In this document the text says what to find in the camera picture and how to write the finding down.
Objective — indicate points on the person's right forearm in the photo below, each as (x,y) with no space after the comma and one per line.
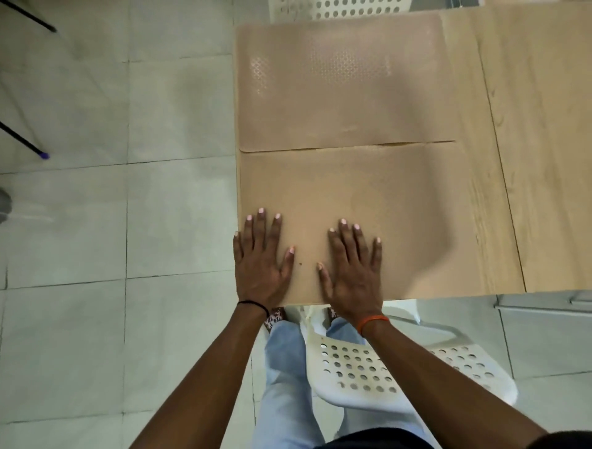
(439,384)

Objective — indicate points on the person's left thumb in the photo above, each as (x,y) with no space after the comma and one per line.
(286,266)

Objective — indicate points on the beige textured mat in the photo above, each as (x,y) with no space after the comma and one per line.
(393,208)
(342,83)

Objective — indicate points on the orange thread wristband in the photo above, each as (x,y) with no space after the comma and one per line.
(370,320)

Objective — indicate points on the black thread wristband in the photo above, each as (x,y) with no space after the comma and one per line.
(253,303)

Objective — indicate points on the black leg with purple tip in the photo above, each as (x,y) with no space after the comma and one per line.
(23,141)

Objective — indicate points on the person's left little finger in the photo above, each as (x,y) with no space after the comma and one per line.
(237,250)

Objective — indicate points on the person's right hand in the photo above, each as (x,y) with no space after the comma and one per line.
(354,287)

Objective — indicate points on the person's right thumb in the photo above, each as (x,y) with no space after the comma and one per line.
(324,280)

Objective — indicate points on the person's left forearm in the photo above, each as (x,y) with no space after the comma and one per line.
(208,384)

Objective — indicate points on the person's left hand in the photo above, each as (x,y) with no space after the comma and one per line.
(259,277)

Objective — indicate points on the person's right little finger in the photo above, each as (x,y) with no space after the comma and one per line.
(376,256)

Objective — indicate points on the white perforated plastic chair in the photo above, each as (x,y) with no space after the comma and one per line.
(274,5)
(316,370)

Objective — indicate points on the black metal leg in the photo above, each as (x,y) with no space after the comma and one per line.
(32,16)

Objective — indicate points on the person's right middle finger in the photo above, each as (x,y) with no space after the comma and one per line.
(348,240)

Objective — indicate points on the light blue jeans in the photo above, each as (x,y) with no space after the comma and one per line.
(286,370)

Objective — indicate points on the person's left middle finger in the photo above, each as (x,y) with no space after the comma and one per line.
(261,231)

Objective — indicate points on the patterned sandal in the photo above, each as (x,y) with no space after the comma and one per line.
(274,318)
(332,313)

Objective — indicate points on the black shirt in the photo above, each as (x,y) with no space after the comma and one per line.
(374,439)

